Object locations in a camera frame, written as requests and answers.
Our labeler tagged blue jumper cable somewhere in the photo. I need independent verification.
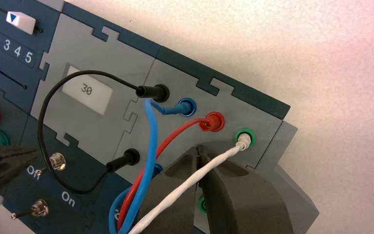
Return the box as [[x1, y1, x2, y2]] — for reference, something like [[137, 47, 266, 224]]
[[108, 97, 197, 234]]

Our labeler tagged metal toggle switch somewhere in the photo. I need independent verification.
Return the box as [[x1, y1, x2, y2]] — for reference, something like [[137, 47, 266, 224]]
[[34, 152, 67, 176], [11, 198, 50, 220]]

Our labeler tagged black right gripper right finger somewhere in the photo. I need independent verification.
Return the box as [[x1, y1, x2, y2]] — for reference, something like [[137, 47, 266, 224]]
[[199, 144, 296, 234]]

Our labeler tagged teal and grey control box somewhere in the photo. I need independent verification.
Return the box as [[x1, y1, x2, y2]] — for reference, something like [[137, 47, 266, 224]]
[[0, 0, 320, 234]]

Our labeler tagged green banana socket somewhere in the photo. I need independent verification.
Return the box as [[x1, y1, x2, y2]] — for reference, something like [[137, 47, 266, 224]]
[[234, 128, 257, 149], [198, 195, 208, 215]]

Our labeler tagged red jumper cable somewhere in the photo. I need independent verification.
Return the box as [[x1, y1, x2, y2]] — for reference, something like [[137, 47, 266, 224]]
[[117, 111, 226, 232]]

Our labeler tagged white slider knob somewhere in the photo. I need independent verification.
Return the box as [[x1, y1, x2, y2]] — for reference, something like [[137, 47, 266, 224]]
[[5, 11, 37, 36]]

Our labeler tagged small grey number display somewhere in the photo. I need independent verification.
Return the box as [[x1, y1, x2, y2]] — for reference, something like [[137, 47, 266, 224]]
[[61, 65, 114, 116]]

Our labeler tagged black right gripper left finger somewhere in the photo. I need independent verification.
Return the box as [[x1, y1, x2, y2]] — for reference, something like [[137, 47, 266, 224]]
[[138, 146, 204, 234]]

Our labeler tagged black jumper cable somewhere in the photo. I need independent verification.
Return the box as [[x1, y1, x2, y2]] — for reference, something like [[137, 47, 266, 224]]
[[37, 70, 170, 195]]

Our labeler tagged white jumper cable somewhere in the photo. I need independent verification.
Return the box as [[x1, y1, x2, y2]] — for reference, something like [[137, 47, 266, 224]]
[[127, 131, 252, 234]]

